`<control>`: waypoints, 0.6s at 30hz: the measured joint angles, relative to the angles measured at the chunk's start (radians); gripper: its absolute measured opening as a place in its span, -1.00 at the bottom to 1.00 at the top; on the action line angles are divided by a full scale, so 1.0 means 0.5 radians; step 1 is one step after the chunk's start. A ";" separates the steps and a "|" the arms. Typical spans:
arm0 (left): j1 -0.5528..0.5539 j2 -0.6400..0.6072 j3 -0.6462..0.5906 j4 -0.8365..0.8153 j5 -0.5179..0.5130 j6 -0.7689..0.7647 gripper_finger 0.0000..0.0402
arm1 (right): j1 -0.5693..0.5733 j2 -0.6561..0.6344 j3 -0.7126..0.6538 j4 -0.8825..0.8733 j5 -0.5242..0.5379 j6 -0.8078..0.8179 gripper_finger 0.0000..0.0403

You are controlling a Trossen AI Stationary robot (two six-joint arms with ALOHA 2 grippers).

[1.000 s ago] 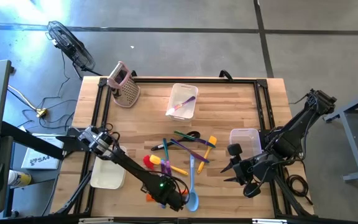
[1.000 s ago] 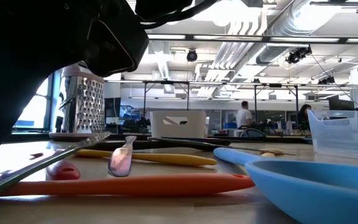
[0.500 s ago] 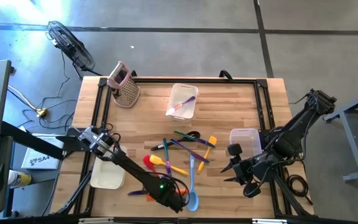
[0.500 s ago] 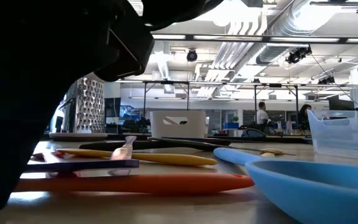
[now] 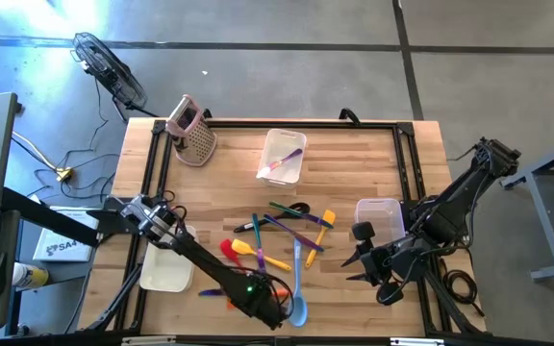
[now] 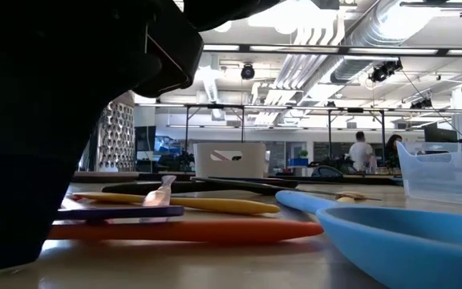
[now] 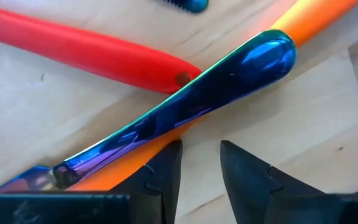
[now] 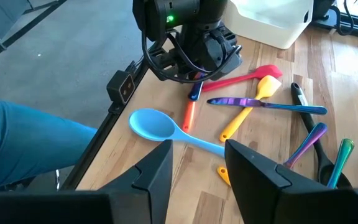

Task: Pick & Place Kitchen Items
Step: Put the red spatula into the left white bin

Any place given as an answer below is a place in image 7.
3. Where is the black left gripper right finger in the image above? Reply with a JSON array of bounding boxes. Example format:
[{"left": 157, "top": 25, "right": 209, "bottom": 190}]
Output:
[{"left": 221, "top": 140, "right": 323, "bottom": 224}]

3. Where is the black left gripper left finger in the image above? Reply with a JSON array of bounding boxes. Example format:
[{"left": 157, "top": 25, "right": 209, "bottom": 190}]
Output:
[{"left": 110, "top": 140, "right": 183, "bottom": 224}]

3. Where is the iridescent metal cutlery piece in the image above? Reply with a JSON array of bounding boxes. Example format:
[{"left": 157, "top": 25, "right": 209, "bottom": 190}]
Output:
[
  {"left": 162, "top": 0, "right": 209, "bottom": 14},
  {"left": 0, "top": 29, "right": 298, "bottom": 205}
]

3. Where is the orange silicone spatula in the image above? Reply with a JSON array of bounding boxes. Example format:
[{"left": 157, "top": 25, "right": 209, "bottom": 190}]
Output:
[{"left": 67, "top": 0, "right": 358, "bottom": 192}]

